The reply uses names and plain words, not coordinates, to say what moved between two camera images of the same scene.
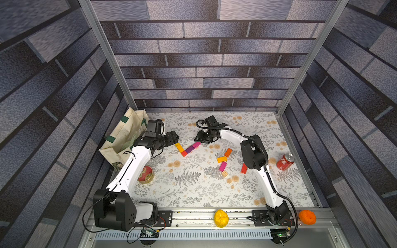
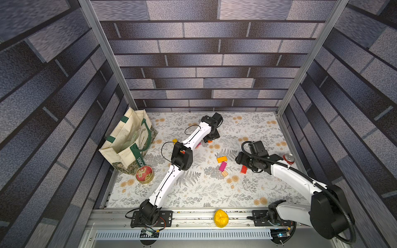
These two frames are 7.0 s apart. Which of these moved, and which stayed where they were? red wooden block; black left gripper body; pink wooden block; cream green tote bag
Moved: black left gripper body
Stayed: red wooden block; pink wooden block; cream green tote bag
